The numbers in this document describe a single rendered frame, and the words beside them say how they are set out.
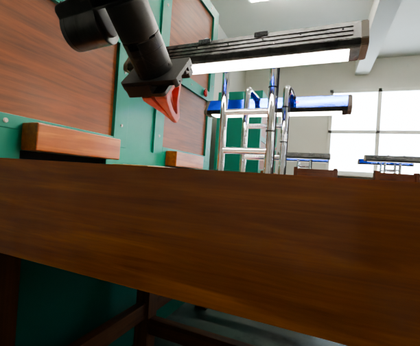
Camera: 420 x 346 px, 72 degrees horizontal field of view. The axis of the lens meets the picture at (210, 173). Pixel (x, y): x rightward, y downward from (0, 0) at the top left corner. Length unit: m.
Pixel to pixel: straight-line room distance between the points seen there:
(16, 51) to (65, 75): 0.14
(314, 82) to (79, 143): 5.37
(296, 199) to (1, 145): 0.70
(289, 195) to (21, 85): 0.74
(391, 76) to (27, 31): 5.68
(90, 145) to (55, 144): 0.12
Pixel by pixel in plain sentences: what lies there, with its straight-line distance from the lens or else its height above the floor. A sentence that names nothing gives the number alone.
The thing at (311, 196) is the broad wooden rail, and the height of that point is 0.74.
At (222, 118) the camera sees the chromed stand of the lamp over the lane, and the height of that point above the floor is 0.94.
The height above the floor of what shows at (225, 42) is 1.09.
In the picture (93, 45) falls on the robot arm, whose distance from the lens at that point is 0.48.
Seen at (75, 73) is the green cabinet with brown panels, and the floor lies 1.04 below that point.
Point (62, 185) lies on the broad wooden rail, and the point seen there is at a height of 0.72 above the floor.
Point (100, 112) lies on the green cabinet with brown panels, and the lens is 1.07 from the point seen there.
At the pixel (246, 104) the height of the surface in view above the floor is 1.04.
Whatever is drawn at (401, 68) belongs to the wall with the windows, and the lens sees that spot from 6.14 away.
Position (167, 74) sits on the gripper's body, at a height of 0.90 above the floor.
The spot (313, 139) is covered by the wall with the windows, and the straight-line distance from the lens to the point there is 5.73.
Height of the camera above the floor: 0.76
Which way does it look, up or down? 1 degrees up
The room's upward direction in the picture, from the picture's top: 4 degrees clockwise
